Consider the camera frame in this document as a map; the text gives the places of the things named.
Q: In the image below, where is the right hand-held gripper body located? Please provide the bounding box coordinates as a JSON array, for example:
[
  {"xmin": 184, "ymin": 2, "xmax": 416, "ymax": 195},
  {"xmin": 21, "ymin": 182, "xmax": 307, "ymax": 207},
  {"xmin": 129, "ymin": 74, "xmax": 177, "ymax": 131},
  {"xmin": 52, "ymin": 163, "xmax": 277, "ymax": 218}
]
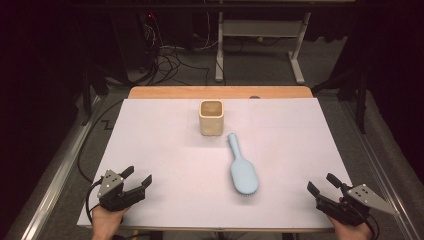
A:
[{"xmin": 315, "ymin": 183, "xmax": 400, "ymax": 227}]

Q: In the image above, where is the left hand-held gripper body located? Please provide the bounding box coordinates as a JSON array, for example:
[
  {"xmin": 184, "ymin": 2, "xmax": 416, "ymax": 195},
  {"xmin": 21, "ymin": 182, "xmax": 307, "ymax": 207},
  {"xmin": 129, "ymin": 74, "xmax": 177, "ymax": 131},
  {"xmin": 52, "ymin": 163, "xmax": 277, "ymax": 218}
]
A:
[{"xmin": 96, "ymin": 169, "xmax": 138, "ymax": 213}]

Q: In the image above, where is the light blue hairbrush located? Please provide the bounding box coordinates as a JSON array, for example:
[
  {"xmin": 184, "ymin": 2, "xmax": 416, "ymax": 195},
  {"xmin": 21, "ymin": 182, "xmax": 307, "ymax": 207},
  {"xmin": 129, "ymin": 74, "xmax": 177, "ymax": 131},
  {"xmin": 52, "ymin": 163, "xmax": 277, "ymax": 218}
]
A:
[{"xmin": 227, "ymin": 132, "xmax": 260, "ymax": 196}]

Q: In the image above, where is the cream square cup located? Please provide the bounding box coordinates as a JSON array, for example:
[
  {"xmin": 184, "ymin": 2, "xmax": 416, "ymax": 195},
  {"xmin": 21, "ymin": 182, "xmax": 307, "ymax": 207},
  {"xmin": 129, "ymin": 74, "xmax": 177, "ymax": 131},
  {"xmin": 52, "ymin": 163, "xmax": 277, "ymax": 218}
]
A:
[{"xmin": 198, "ymin": 99, "xmax": 225, "ymax": 137}]

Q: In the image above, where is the person's right hand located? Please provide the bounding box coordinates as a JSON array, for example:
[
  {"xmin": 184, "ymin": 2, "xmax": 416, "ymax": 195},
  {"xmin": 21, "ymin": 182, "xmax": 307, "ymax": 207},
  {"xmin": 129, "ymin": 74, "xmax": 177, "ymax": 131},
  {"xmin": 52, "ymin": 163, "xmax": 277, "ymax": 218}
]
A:
[{"xmin": 327, "ymin": 214, "xmax": 374, "ymax": 240}]

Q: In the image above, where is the person's left hand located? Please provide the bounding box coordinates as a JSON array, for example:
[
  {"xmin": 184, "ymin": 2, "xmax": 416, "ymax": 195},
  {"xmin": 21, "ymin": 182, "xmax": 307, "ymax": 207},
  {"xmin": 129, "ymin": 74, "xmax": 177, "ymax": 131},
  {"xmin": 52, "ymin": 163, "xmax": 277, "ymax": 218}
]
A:
[{"xmin": 91, "ymin": 204, "xmax": 132, "ymax": 240}]

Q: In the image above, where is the white table sheet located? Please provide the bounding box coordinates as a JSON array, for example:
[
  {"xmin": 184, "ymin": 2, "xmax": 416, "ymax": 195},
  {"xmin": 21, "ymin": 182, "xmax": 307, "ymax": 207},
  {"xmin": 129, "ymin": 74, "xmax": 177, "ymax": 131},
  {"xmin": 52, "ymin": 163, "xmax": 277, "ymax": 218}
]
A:
[{"xmin": 77, "ymin": 97, "xmax": 370, "ymax": 231}]

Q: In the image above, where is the black metal stand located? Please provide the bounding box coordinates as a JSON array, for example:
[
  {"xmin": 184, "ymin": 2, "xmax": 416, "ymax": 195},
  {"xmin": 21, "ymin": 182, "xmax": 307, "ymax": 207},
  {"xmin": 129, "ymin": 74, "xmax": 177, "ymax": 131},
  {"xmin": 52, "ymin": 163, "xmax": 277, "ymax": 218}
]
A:
[
  {"xmin": 311, "ymin": 66, "xmax": 370, "ymax": 135},
  {"xmin": 80, "ymin": 63, "xmax": 112, "ymax": 126}
]

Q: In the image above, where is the wooden table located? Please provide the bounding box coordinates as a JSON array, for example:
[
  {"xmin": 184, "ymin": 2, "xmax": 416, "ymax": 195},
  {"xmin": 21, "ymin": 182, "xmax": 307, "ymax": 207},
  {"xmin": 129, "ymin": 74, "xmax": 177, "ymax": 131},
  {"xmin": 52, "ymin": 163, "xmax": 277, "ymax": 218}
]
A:
[{"xmin": 83, "ymin": 85, "xmax": 363, "ymax": 234}]

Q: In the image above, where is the black computer tower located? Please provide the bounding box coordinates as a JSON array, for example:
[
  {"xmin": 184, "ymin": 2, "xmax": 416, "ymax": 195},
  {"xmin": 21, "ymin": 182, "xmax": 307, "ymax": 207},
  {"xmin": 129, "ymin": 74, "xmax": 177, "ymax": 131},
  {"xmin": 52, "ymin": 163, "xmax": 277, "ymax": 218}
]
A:
[{"xmin": 111, "ymin": 11, "xmax": 158, "ymax": 72}]

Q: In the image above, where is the left hand-held gripper cable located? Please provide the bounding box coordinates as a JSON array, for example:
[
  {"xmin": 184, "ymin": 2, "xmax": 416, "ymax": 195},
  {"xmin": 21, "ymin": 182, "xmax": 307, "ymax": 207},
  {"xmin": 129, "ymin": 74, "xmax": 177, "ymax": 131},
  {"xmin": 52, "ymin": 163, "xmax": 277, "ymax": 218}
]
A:
[{"xmin": 85, "ymin": 178, "xmax": 104, "ymax": 225}]

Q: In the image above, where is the hand-held gripper cable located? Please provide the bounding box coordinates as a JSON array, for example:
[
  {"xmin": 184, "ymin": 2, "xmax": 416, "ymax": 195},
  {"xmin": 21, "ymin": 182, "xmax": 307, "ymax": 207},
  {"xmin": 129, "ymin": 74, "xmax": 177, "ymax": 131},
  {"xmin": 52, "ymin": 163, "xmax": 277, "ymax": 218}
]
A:
[
  {"xmin": 364, "ymin": 213, "xmax": 382, "ymax": 240},
  {"xmin": 85, "ymin": 178, "xmax": 104, "ymax": 225}
]

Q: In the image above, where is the right hand-held gripper cable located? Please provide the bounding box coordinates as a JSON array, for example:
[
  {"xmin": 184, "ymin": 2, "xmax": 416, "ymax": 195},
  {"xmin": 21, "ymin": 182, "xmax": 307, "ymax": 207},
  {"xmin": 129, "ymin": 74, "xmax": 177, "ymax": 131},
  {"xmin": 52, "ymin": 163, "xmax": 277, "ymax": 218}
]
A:
[{"xmin": 364, "ymin": 213, "xmax": 382, "ymax": 240}]

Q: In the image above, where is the aluminium rail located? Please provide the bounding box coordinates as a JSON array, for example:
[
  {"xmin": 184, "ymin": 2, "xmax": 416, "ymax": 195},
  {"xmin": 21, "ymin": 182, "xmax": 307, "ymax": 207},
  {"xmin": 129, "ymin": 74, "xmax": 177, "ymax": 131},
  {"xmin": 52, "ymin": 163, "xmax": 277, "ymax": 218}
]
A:
[
  {"xmin": 18, "ymin": 94, "xmax": 102, "ymax": 240},
  {"xmin": 339, "ymin": 99, "xmax": 422, "ymax": 240}
]

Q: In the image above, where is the long black cable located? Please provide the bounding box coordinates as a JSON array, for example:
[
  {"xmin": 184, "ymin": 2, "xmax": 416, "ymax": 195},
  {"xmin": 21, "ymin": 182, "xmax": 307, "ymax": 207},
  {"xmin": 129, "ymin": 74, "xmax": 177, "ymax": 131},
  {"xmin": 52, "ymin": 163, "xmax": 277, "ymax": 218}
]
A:
[{"xmin": 77, "ymin": 99, "xmax": 125, "ymax": 184}]

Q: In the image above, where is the tangle of black cables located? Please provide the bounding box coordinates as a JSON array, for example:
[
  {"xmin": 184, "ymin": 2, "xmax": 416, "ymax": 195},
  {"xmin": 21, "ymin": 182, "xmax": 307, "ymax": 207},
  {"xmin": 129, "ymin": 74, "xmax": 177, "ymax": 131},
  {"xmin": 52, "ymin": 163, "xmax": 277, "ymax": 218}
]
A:
[{"xmin": 142, "ymin": 13, "xmax": 212, "ymax": 86}]

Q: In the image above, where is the white metal desk frame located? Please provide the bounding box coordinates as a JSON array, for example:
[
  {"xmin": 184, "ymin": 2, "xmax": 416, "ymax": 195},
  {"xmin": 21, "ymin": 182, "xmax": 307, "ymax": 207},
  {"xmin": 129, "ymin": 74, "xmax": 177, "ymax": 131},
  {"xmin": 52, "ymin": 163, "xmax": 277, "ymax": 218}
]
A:
[{"xmin": 214, "ymin": 11, "xmax": 312, "ymax": 85}]

